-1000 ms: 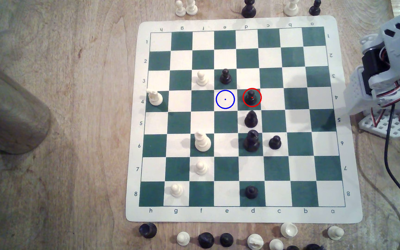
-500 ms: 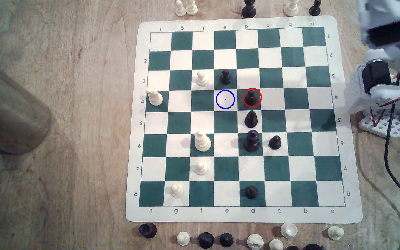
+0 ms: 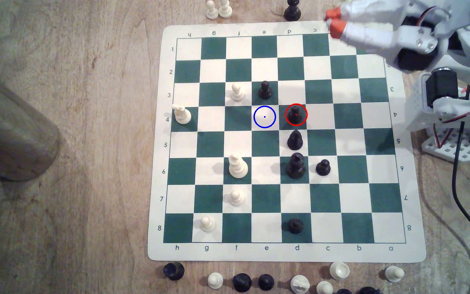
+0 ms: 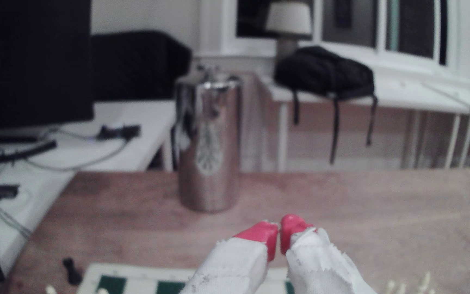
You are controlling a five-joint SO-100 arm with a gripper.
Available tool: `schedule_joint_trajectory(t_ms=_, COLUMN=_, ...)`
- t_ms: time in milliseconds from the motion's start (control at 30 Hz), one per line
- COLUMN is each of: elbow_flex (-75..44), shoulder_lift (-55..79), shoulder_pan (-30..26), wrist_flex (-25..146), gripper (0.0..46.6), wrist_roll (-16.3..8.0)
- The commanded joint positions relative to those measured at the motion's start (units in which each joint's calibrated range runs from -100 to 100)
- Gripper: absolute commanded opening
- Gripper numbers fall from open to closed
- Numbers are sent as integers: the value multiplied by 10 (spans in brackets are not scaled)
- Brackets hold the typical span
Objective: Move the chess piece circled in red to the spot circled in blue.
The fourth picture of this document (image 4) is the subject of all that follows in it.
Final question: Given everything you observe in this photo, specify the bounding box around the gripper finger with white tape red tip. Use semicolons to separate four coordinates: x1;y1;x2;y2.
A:
180;222;280;294
280;214;377;294

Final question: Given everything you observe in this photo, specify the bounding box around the green white chess mat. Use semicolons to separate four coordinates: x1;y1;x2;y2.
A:
77;262;297;294

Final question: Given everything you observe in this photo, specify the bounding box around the stainless steel tumbler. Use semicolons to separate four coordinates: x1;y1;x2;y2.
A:
175;65;243;213

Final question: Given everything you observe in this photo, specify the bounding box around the white desk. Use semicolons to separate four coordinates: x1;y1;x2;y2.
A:
0;100;177;278

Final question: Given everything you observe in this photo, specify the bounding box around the black backpack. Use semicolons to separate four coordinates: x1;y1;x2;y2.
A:
274;46;379;165

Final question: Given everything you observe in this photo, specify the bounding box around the small black adapter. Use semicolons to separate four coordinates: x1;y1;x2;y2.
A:
0;184;20;201

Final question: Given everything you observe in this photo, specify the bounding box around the table lamp white shade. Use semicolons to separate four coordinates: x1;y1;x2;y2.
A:
265;0;313;66

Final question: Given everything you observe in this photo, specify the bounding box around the black computer monitor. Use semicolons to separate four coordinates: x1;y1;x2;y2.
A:
0;0;95;132

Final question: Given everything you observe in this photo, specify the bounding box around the black cable connector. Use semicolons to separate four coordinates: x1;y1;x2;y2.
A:
97;124;142;142

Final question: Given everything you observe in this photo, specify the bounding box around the white window frame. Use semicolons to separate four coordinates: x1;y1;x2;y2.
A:
197;0;470;80

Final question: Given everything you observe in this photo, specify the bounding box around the thin grey cable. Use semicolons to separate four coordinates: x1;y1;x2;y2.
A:
0;199;32;240

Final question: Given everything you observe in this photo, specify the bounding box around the thick black cable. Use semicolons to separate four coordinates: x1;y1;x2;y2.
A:
0;140;58;164

